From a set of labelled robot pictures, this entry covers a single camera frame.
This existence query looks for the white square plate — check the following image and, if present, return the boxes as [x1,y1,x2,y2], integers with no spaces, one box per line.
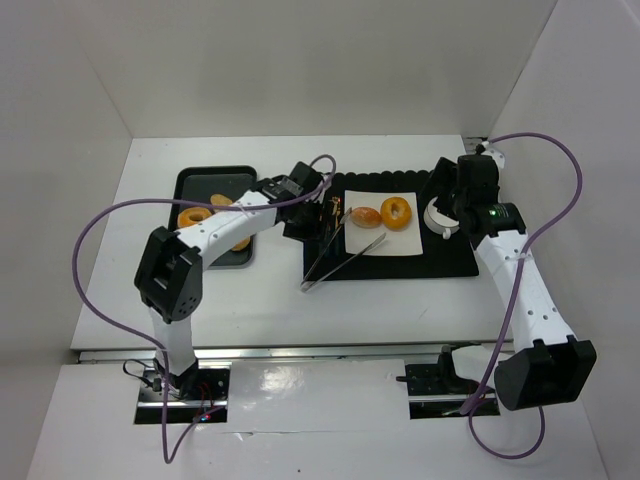
[344,190,423,257]

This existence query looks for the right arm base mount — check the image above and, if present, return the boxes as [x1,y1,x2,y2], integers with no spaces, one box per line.
[395,343,478,420]

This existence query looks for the metal tongs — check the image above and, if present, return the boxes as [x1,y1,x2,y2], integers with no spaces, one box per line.
[300,207,356,293]

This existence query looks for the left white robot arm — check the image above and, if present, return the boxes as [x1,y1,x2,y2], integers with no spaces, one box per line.
[134,164,325,395]

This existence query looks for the aluminium table edge rail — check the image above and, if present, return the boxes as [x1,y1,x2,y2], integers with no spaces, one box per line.
[75,339,516,365]

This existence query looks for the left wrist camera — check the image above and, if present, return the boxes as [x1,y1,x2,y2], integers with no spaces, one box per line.
[288,162,323,197]

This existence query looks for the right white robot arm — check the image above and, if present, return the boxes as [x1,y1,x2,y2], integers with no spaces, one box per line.
[422,155,597,411]

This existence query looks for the white cup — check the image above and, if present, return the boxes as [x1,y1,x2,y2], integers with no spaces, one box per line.
[423,197,459,240]

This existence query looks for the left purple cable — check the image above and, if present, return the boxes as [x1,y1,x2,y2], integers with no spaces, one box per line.
[72,153,338,464]

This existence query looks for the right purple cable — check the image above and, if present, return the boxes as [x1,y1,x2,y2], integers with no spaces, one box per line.
[459,131,585,460]

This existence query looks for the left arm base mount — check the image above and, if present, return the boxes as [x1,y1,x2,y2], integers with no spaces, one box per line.
[122,359,231,425]

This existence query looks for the small round bread bun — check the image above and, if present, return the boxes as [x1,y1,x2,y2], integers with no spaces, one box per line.
[232,238,251,252]

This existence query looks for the round sesame bun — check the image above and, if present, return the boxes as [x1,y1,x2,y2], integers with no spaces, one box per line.
[350,207,382,229]

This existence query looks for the oblong bread roll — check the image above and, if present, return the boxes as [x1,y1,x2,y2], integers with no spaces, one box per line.
[210,194,234,206]

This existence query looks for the glazed donut bread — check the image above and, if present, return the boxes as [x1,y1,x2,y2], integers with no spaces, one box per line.
[380,196,412,231]

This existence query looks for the purple cable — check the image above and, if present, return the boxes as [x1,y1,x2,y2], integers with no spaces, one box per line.
[459,131,585,460]
[72,153,338,464]

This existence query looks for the dark baking tray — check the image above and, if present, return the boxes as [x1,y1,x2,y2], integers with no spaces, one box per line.
[173,165,258,270]

